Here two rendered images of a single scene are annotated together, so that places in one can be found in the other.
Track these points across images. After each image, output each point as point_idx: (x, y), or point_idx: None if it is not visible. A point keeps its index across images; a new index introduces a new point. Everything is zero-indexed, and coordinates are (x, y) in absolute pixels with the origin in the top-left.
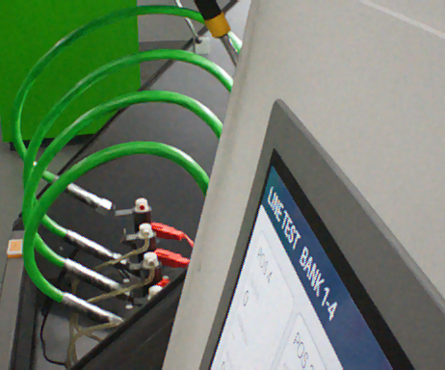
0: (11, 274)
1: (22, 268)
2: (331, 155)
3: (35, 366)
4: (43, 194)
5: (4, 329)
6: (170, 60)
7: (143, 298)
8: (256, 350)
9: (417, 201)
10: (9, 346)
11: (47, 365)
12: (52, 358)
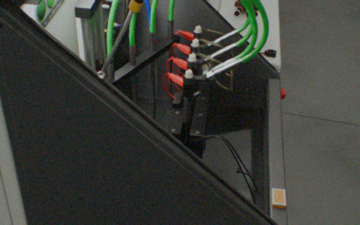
0: (278, 175)
1: (270, 180)
2: None
3: (259, 174)
4: (255, 206)
5: (275, 131)
6: (127, 100)
7: (203, 33)
8: None
9: None
10: (270, 120)
11: (251, 173)
12: (248, 177)
